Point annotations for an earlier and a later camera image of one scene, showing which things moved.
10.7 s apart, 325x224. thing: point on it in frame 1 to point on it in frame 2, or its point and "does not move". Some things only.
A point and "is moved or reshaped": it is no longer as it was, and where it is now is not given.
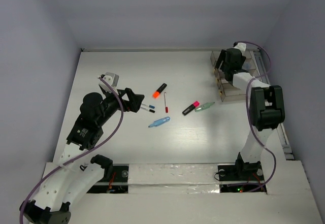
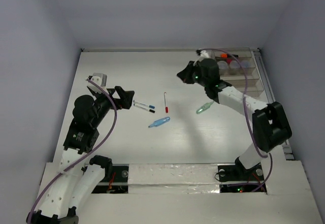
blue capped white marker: x=148 y=105 does not move
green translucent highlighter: x=204 y=106 does not move
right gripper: x=222 y=57 to x=186 y=74
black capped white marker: x=151 y=110 does not move
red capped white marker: x=166 y=107 does not move
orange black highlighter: x=157 y=93 is moved or reshaped
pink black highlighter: x=194 y=104 is moved or reshaped
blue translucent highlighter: x=159 y=122 does not move
